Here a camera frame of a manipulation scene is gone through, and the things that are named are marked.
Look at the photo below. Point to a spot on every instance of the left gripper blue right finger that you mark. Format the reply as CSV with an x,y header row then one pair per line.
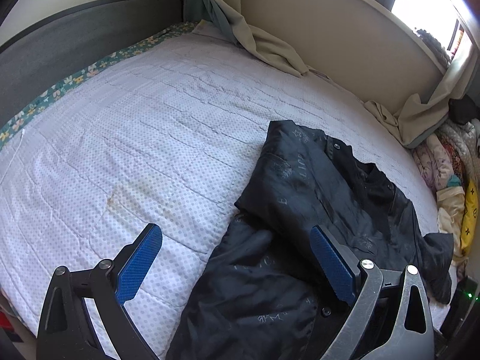
x,y
389,316

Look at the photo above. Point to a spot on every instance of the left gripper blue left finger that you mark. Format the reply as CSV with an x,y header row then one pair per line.
x,y
65,329

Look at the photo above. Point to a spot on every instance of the black jacket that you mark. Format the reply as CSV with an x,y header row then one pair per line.
x,y
284,277

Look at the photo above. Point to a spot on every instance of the pile of folded blankets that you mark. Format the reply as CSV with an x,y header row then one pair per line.
x,y
447,160

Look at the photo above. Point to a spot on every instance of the beige curtain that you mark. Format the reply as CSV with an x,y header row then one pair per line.
x,y
357,43

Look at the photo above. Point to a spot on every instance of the green floral bed sheet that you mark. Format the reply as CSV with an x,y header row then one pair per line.
x,y
55,92

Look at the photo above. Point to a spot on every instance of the white quilted mattress cover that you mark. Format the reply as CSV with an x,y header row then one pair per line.
x,y
168,137

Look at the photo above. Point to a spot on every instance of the black garment on pile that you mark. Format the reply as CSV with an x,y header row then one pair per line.
x,y
464,110

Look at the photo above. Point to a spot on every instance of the dark grey headboard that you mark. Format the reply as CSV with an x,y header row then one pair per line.
x,y
64,43

